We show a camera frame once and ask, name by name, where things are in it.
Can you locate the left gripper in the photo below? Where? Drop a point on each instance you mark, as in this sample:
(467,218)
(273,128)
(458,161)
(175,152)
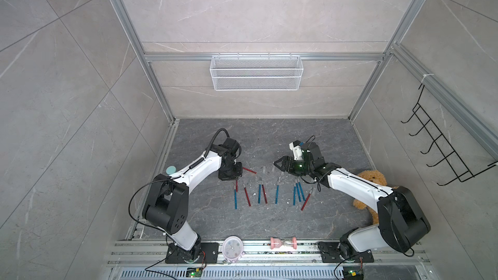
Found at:
(238,175)

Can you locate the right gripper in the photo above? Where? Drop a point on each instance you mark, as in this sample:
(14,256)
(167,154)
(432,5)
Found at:
(287,161)

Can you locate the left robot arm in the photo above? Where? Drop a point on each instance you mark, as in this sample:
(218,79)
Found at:
(167,203)

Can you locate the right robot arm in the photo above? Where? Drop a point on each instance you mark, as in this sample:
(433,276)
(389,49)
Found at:
(398,220)

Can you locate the teal hourglass timer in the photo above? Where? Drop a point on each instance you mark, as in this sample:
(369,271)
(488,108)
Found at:
(170,170)

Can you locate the brown teddy bear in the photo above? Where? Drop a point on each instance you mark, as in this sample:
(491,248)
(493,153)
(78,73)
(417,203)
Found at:
(375,187)

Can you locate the pink hourglass timer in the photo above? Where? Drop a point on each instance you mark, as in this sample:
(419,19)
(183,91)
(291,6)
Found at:
(284,243)

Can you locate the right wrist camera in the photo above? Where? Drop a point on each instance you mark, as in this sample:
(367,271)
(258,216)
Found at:
(295,147)

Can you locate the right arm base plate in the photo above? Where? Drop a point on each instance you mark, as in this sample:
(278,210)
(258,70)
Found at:
(336,252)

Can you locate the white wire mesh basket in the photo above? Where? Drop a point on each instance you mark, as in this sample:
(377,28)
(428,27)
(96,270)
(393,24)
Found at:
(256,73)

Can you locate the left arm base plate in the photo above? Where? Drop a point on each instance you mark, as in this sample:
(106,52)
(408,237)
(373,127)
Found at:
(204,252)

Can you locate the black wire hook rack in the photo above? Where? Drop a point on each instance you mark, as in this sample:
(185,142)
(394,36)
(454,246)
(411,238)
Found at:
(442,145)

